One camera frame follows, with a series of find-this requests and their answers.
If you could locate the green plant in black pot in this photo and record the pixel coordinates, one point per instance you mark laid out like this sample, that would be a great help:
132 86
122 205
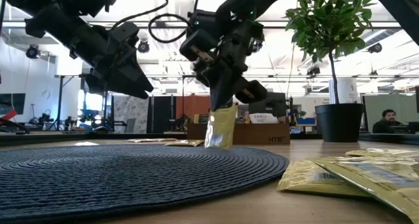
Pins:
338 122

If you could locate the orange partition panel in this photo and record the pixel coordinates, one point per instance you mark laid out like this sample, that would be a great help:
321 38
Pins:
193 106

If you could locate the black background robot rig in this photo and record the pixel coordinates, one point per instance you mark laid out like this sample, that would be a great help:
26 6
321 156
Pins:
88 119

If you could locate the white orange Tazo tea packet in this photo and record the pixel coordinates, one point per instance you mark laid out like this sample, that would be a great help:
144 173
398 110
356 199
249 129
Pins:
263 118

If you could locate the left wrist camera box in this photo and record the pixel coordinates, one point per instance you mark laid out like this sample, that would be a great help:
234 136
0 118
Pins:
122 34

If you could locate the black ceiling spot lamp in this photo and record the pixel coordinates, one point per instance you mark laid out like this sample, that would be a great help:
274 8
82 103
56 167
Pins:
313 70
143 46
258 46
374 48
32 51

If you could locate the round dark woven placemat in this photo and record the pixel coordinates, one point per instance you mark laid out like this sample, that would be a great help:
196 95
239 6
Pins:
131 178

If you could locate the white patterned curtain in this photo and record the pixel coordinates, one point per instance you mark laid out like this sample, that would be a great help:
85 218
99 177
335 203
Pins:
131 114

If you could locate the grey-green partition panel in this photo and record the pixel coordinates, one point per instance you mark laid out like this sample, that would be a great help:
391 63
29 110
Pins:
393 101

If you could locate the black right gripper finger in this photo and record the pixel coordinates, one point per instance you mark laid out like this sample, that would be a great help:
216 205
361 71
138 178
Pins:
230 86
217 89

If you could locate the black aluminium table frame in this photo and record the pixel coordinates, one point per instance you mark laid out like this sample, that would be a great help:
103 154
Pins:
49 138

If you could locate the dark wall screen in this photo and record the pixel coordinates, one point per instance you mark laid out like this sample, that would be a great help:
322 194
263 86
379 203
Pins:
13 103

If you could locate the person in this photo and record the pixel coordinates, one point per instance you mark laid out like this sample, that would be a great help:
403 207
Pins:
388 124

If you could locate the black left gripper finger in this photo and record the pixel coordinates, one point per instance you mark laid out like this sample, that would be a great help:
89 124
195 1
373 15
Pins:
118 84
135 73

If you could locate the white round pillar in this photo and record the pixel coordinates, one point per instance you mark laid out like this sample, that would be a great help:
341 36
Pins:
348 89

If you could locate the black computer monitor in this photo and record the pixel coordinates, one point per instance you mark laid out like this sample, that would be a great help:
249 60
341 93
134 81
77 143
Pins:
276 107

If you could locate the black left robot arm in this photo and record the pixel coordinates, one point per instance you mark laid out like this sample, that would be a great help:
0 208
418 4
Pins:
65 30

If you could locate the wooden tea organizer box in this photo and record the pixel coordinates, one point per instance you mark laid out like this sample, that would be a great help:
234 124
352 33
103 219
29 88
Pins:
262 135

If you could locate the black partition panel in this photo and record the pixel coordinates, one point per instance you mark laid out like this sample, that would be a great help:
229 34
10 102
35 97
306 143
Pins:
163 114

